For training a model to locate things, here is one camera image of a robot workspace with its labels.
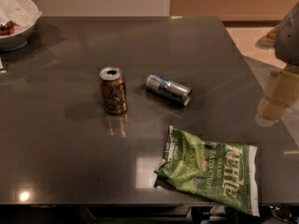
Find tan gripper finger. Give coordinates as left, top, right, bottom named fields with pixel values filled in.
left=258, top=64, right=299, bottom=121

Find green jalapeno chip bag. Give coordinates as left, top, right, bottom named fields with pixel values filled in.
left=155, top=126, right=260, bottom=217

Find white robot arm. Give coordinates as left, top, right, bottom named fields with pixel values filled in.
left=258, top=3, right=299, bottom=121

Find silver blue energy drink can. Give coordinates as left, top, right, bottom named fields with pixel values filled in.
left=146, top=74, right=192, bottom=106

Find orange soda can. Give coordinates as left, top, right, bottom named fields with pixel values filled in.
left=98, top=66, right=127, bottom=115

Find white bowl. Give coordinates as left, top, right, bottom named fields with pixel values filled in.
left=0, top=22, right=36, bottom=51

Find white napkin in bowl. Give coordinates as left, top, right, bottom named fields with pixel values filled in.
left=0, top=0, right=42, bottom=26

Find red strawberries in bowl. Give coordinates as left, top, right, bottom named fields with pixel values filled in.
left=0, top=21, right=18, bottom=35

